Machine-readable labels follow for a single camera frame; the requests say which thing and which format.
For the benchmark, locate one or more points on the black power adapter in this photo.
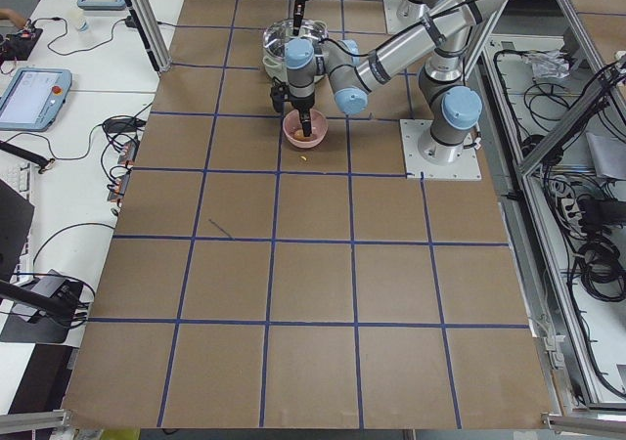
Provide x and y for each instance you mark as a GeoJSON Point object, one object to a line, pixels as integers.
{"type": "Point", "coordinates": [123, 124]}

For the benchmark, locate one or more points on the crumpled white paper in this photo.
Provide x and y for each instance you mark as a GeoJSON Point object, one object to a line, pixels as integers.
{"type": "Point", "coordinates": [550, 64]}

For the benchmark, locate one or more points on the black monitor stand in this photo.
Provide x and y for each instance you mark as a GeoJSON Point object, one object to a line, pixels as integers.
{"type": "Point", "coordinates": [44, 309]}

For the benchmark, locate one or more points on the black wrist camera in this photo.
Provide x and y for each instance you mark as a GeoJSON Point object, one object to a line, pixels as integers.
{"type": "Point", "coordinates": [279, 94]}

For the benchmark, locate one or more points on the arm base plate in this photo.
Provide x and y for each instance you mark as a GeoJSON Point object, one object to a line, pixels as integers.
{"type": "Point", "coordinates": [426, 159]}
{"type": "Point", "coordinates": [399, 14]}

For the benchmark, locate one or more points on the pink bowl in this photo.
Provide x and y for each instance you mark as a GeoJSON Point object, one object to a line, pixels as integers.
{"type": "Point", "coordinates": [291, 123]}

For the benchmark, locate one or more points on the black handheld tool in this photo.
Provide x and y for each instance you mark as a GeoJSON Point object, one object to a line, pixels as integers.
{"type": "Point", "coordinates": [42, 162]}

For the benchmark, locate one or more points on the aluminium frame post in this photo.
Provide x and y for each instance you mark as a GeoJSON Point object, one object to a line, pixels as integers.
{"type": "Point", "coordinates": [145, 20]}

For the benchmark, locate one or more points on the brown egg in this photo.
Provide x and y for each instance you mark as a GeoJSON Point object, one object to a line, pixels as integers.
{"type": "Point", "coordinates": [299, 135]}

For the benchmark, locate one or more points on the near blue teach pendant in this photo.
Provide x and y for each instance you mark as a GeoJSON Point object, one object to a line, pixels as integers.
{"type": "Point", "coordinates": [34, 98]}

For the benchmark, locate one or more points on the white paper cup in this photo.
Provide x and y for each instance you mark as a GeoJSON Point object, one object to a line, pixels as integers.
{"type": "Point", "coordinates": [79, 20]}

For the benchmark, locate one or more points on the white keyboard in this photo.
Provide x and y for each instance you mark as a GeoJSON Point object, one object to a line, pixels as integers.
{"type": "Point", "coordinates": [16, 219]}

